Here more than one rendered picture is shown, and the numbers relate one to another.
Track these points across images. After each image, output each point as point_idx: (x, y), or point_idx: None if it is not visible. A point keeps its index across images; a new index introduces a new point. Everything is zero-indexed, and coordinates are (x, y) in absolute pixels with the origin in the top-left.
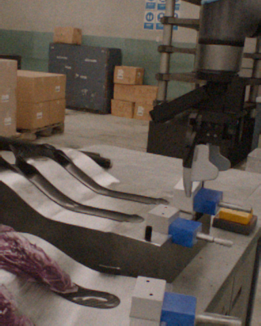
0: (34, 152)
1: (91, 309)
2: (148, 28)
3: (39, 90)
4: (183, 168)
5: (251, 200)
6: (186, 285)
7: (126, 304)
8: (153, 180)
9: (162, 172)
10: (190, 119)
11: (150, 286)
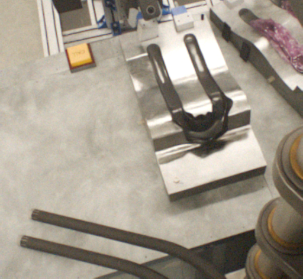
0: (192, 116)
1: (253, 11)
2: None
3: None
4: (161, 9)
5: (16, 80)
6: None
7: (239, 7)
8: (34, 159)
9: (2, 172)
10: None
11: None
